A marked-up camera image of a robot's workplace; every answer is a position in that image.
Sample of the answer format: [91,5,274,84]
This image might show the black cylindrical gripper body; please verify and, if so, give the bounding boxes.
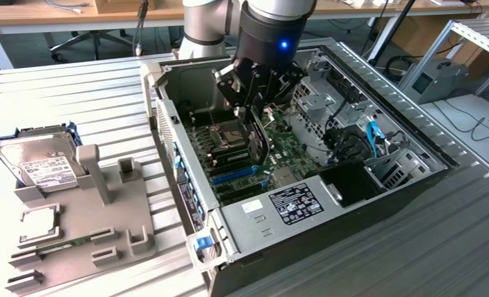
[233,4,312,71]

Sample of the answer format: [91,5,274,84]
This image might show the low-profile NVIDIA graphics card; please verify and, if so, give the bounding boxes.
[237,106,274,165]

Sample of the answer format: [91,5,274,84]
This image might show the perforated metal drive cage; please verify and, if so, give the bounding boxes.
[289,77,341,149]

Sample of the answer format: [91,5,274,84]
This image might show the metal socket cover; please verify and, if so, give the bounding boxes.
[264,105,284,131]

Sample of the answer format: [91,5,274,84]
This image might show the CPU socket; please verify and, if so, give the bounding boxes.
[212,125,246,149]

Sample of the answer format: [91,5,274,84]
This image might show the green Dell motherboard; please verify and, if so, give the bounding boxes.
[185,103,312,207]

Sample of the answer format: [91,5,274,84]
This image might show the black RAM stick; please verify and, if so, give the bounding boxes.
[212,145,254,163]

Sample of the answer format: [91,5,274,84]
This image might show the blue expansion slot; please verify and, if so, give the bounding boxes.
[210,166,260,186]

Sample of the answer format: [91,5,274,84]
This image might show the silver chipset heatsink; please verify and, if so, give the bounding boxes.
[270,168,298,186]

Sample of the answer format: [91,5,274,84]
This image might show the black stand pole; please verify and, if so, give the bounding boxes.
[375,0,419,61]

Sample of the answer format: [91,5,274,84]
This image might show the black plastic shroud box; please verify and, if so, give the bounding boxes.
[317,161,389,209]

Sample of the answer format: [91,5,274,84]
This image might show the office chair base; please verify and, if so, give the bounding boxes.
[49,29,143,62]

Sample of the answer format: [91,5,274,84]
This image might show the grey controller box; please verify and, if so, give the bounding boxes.
[409,59,471,105]

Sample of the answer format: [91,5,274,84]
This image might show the cardboard box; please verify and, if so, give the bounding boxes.
[94,0,146,15]

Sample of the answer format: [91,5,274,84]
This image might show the metal disk bay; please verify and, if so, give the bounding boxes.
[363,147,435,190]

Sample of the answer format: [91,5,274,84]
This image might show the silver power supply with label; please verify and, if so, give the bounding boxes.
[218,176,345,255]

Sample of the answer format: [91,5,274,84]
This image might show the hard disk in blue carrier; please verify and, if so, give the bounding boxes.
[0,122,85,190]

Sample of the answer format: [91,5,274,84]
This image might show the open black silver PC case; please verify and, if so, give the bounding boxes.
[139,44,463,297]

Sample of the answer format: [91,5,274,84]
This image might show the grey plastic parts rack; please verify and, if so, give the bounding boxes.
[5,144,157,295]

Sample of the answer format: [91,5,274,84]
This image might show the silver CPU chip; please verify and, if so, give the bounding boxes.
[19,212,61,244]

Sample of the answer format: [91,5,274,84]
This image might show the green RAM stick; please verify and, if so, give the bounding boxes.
[37,236,95,256]

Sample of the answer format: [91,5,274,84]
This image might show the coiled black cable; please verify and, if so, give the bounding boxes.
[385,54,413,82]

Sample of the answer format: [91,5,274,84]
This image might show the black cable bundle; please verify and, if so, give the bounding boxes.
[324,127,373,163]

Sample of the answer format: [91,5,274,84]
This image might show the blue SATA wire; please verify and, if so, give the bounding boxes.
[367,121,384,160]

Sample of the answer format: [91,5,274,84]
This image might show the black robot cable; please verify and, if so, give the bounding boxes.
[135,0,150,57]

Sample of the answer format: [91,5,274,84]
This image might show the wooden desk with white frame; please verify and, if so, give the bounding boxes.
[0,0,489,71]

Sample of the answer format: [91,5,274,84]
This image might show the blue white cable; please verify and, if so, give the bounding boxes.
[45,0,91,14]

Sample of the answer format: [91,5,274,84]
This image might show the loose black cable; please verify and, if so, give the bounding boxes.
[432,98,489,155]

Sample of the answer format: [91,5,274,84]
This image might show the aluminium profile frame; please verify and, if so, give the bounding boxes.
[400,17,489,97]

